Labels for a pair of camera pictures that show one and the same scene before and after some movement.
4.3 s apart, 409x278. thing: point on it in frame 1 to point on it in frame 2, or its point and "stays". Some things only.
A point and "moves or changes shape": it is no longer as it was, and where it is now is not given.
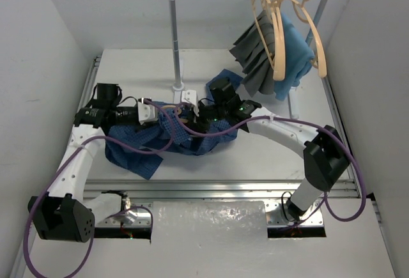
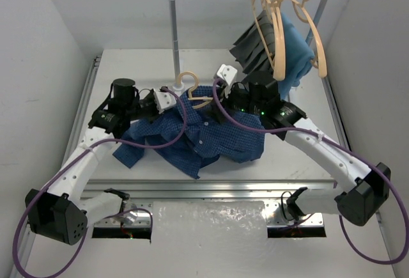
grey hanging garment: [254, 51] stays
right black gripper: [199, 123] to [227, 97]
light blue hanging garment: [299, 55] stays
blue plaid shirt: [139, 147] moves or changes shape
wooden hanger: [179, 112] to [206, 99]
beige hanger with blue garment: [278, 68] stays
